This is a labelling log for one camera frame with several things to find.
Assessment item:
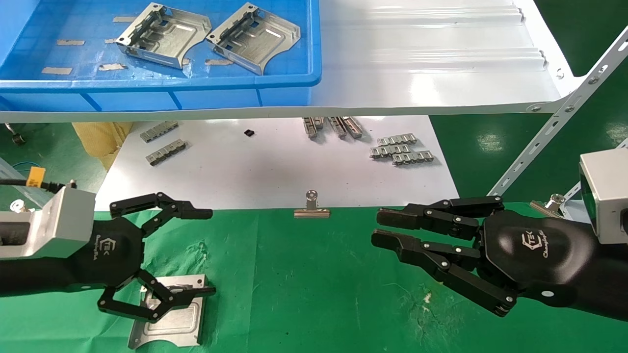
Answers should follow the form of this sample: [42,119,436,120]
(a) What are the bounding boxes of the stamped metal bracket part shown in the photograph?
[128,275,209,350]
[206,2,301,76]
[116,2,212,70]

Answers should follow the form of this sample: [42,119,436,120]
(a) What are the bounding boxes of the blue plastic bin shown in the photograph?
[0,0,323,112]

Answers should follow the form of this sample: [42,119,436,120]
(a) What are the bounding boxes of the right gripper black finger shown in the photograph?
[371,229,517,317]
[377,196,505,241]

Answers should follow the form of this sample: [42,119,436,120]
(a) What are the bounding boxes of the yellow woven bag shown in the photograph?
[72,122,134,171]

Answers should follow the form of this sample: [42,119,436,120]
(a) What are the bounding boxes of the green table cloth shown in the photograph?
[0,202,628,353]

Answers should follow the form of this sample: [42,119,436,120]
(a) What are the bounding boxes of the long white slotted angle bar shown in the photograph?
[488,25,628,198]

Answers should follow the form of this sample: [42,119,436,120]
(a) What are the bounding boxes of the black caster wheel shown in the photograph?
[5,123,26,146]

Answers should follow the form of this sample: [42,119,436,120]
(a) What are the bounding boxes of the white corrugated shelf board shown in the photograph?
[0,0,584,123]

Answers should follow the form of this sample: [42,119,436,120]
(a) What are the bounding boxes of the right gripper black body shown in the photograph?
[478,210,603,307]

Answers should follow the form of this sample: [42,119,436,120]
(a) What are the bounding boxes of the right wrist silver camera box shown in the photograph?
[579,149,628,245]

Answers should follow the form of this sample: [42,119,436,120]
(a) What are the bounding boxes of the grey slotted angle bar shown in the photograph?
[0,158,54,209]

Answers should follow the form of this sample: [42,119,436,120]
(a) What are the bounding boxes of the short white slotted angle bar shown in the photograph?
[558,138,628,219]

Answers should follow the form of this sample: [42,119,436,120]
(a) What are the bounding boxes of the grey metal connector strip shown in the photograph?
[378,133,418,146]
[392,151,435,166]
[370,144,412,159]
[146,140,188,166]
[140,121,179,143]

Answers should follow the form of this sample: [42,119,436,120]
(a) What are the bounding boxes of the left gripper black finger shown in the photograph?
[109,192,213,237]
[97,269,216,324]

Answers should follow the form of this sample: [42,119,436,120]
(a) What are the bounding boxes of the thin black cable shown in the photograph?
[0,178,67,193]

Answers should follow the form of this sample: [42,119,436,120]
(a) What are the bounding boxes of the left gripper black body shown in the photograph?
[74,217,146,291]

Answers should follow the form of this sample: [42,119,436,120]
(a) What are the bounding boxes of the white flat board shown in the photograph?
[90,115,462,211]

